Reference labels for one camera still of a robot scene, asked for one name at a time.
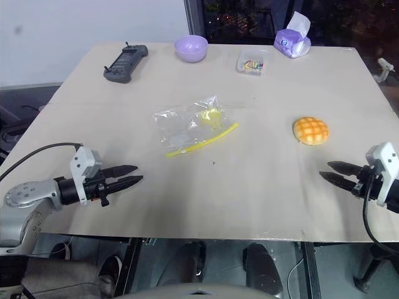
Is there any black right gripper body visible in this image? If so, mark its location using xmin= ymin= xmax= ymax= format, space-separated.
xmin=352 ymin=164 xmax=385 ymax=200

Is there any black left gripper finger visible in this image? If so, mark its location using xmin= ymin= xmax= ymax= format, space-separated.
xmin=101 ymin=164 xmax=138 ymax=179
xmin=105 ymin=175 xmax=144 ymax=194

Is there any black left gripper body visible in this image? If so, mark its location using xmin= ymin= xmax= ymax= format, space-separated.
xmin=83 ymin=170 xmax=110 ymax=207

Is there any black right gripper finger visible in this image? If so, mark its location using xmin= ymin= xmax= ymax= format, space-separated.
xmin=318 ymin=171 xmax=358 ymax=195
xmin=326 ymin=160 xmax=364 ymax=177

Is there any round melon pan bread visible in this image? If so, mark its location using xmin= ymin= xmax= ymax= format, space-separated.
xmin=292 ymin=116 xmax=330 ymax=146

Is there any clear zip bag yellow seal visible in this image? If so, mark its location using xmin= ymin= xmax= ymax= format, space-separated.
xmin=152 ymin=95 xmax=240 ymax=159

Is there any black and white shoe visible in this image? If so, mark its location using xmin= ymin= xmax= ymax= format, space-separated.
xmin=98 ymin=254 xmax=120 ymax=284

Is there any black table leg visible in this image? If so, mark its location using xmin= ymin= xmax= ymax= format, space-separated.
xmin=117 ymin=237 xmax=144 ymax=297
xmin=300 ymin=241 xmax=322 ymax=299

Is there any white device beside table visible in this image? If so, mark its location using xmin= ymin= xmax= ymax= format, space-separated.
xmin=373 ymin=57 xmax=396 ymax=84

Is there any dark grey handheld controller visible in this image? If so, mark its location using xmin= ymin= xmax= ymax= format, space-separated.
xmin=103 ymin=41 xmax=149 ymax=85

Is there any dark rounded robot foot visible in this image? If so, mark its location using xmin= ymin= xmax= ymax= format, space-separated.
xmin=242 ymin=242 xmax=284 ymax=297

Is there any purple tissue pack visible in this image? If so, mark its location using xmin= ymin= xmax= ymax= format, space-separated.
xmin=273 ymin=11 xmax=312 ymax=59

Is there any clear box with coloured clips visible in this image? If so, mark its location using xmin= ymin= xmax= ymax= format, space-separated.
xmin=235 ymin=49 xmax=270 ymax=76

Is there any purple plastic bowl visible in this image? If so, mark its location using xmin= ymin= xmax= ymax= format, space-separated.
xmin=173 ymin=35 xmax=209 ymax=64

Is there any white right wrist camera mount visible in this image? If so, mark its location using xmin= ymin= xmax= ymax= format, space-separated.
xmin=365 ymin=141 xmax=399 ymax=207

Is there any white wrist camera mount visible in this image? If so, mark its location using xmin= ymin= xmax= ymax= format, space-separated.
xmin=69 ymin=146 xmax=103 ymax=205
xmin=365 ymin=141 xmax=399 ymax=207

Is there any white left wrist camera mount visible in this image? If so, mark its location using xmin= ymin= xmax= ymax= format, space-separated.
xmin=69 ymin=146 xmax=103 ymax=205

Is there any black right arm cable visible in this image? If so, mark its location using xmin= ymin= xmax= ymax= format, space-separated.
xmin=362 ymin=171 xmax=399 ymax=256

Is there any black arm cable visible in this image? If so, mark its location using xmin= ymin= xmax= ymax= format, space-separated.
xmin=362 ymin=171 xmax=399 ymax=256
xmin=0 ymin=142 xmax=84 ymax=182

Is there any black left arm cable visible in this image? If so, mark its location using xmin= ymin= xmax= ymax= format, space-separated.
xmin=0 ymin=142 xmax=84 ymax=182

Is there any white floor cable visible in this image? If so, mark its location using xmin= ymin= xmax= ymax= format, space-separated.
xmin=287 ymin=255 xmax=306 ymax=290

